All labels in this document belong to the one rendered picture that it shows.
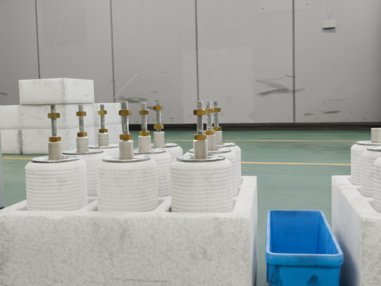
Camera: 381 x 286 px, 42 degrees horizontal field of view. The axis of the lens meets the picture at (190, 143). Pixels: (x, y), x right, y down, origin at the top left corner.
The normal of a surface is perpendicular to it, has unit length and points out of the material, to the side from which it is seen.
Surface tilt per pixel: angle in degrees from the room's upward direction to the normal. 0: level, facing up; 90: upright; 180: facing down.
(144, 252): 90
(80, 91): 90
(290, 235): 90
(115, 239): 90
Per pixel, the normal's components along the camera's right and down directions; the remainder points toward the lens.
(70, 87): 0.94, 0.00
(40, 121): -0.34, 0.08
